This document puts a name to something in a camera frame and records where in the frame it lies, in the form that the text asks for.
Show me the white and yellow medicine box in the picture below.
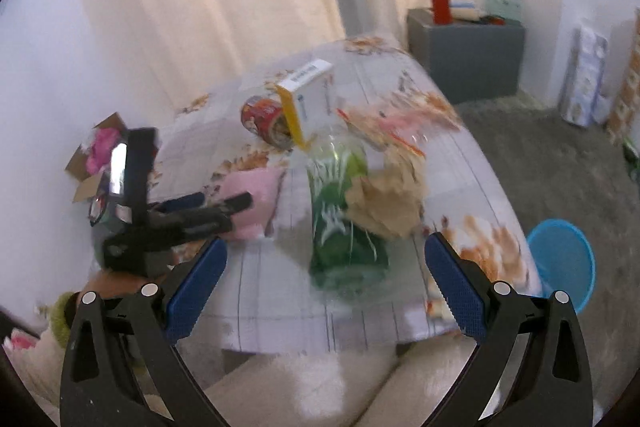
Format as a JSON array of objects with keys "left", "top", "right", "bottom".
[{"left": 275, "top": 59, "right": 335, "bottom": 151}]

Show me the person's left forearm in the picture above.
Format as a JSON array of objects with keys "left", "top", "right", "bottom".
[{"left": 47, "top": 272, "right": 146, "bottom": 349}]

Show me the clear orange-printed plastic wrapper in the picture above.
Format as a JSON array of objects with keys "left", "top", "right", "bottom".
[{"left": 335, "top": 104, "right": 429, "bottom": 158}]

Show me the white printed package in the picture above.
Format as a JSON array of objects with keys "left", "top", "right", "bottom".
[{"left": 559, "top": 27, "right": 610, "bottom": 126}]

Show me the pale green box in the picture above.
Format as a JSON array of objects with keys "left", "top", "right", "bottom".
[{"left": 477, "top": 0, "right": 525, "bottom": 26}]

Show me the pink fluffy item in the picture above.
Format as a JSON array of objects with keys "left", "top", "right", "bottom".
[{"left": 85, "top": 127, "right": 124, "bottom": 174}]

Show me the red bottle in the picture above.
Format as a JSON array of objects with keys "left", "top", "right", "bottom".
[{"left": 430, "top": 0, "right": 454, "bottom": 26}]

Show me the grey cabinet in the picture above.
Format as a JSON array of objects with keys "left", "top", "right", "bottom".
[{"left": 406, "top": 8, "right": 527, "bottom": 105}]

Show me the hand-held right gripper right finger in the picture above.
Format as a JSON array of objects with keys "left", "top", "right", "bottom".
[{"left": 424, "top": 231, "right": 596, "bottom": 427}]

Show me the blue plastic bin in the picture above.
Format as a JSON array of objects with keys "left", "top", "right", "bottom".
[{"left": 526, "top": 219, "right": 597, "bottom": 315}]

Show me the green plastic bottle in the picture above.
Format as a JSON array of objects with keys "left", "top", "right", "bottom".
[{"left": 306, "top": 134, "right": 391, "bottom": 291}]

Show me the white rolled item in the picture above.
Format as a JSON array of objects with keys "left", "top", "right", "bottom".
[{"left": 451, "top": 0, "right": 484, "bottom": 22}]

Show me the crumpled brown paper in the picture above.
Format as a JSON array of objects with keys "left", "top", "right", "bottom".
[{"left": 345, "top": 149, "right": 427, "bottom": 240}]

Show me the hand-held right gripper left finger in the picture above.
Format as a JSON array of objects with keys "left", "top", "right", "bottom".
[{"left": 59, "top": 237, "right": 236, "bottom": 427}]

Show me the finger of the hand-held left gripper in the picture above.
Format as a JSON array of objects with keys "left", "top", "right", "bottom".
[
  {"left": 149, "top": 192, "right": 254, "bottom": 253},
  {"left": 151, "top": 192, "right": 208, "bottom": 215}
]

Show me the red drink can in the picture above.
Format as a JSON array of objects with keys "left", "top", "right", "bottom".
[{"left": 241, "top": 94, "right": 296, "bottom": 150}]

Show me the orange patterned board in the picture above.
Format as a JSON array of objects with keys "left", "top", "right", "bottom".
[{"left": 607, "top": 7, "right": 640, "bottom": 144}]

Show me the brown cardboard box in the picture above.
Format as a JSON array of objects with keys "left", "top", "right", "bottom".
[{"left": 65, "top": 112, "right": 132, "bottom": 204}]

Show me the floral tablecloth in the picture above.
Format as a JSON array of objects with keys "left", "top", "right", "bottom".
[{"left": 145, "top": 36, "right": 544, "bottom": 354}]

